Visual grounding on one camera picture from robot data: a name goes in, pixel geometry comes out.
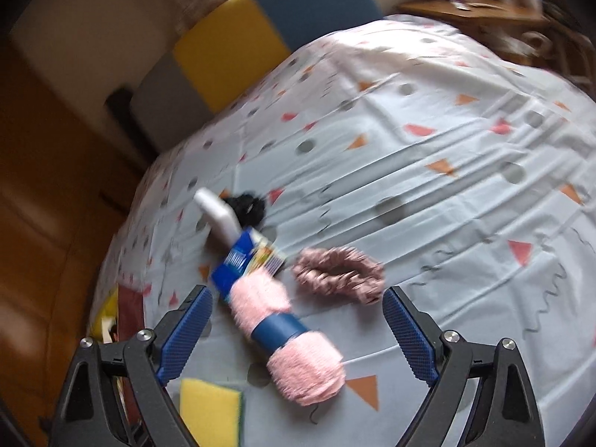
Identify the wooden bedside table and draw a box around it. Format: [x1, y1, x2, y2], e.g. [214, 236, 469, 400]
[396, 0, 550, 63]

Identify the blue tissue pack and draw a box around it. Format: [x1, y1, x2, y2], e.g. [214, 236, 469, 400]
[210, 227, 287, 301]

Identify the grey yellow blue headboard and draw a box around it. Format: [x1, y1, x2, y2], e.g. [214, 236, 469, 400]
[133, 0, 385, 124]

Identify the black scrunchie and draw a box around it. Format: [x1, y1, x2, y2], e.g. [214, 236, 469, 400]
[219, 191, 266, 231]

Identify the gold tray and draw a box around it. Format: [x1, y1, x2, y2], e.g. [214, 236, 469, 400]
[88, 283, 150, 429]

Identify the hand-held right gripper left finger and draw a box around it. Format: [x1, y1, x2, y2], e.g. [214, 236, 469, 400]
[49, 284, 215, 447]

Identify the white sponge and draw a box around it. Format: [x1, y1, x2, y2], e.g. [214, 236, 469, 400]
[193, 187, 240, 247]

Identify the white cable loop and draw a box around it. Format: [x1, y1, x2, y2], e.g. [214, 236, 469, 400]
[521, 30, 555, 57]

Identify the yellow sponge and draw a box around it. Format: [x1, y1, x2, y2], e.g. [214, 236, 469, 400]
[179, 378, 245, 447]

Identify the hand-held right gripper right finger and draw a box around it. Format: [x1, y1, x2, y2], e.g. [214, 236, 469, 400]
[382, 285, 545, 447]

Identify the pink scrunchie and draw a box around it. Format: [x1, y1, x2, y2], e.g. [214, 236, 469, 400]
[292, 247, 386, 304]

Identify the black rolled mat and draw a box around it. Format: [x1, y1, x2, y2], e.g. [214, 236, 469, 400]
[105, 84, 159, 159]

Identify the pink towel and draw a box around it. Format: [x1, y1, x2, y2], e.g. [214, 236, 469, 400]
[228, 272, 346, 407]

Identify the wooden wardrobe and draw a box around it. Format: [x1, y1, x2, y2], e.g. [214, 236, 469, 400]
[0, 42, 154, 447]

